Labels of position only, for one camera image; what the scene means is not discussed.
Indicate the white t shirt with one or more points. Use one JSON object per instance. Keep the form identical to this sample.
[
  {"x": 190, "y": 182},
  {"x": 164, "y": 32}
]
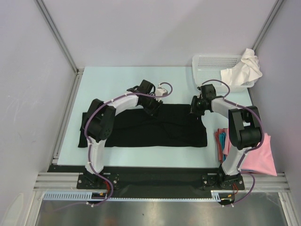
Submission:
[{"x": 246, "y": 70}]

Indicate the red folded t shirt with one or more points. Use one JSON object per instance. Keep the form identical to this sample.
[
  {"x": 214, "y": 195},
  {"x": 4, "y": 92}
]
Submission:
[{"x": 220, "y": 142}]

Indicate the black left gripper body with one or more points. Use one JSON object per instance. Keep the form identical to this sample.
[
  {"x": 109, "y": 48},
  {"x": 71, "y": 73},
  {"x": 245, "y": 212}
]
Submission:
[{"x": 151, "y": 105}]

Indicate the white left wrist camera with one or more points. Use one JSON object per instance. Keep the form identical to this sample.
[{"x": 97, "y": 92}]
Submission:
[{"x": 160, "y": 92}]

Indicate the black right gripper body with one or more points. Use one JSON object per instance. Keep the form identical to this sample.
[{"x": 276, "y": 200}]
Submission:
[{"x": 197, "y": 107}]

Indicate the black t shirt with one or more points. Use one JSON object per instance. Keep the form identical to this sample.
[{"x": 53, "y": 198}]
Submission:
[{"x": 173, "y": 125}]

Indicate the pink folded t shirt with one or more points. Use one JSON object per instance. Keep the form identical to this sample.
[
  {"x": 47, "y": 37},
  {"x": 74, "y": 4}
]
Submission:
[{"x": 258, "y": 161}]

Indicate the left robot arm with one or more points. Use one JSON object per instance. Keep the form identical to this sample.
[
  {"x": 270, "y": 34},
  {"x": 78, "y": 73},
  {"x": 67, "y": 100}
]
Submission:
[{"x": 98, "y": 122}]

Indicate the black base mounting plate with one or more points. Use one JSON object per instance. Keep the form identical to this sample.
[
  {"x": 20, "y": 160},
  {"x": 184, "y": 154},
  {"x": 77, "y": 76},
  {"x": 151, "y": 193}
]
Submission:
[{"x": 151, "y": 192}]

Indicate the teal folded t shirt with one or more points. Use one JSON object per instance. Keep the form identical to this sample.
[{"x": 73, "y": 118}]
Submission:
[{"x": 227, "y": 146}]

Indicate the aluminium frame rail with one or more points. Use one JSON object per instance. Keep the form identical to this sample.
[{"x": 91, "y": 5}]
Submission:
[{"x": 76, "y": 181}]

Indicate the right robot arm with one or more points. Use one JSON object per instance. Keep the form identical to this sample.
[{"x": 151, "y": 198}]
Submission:
[{"x": 245, "y": 133}]

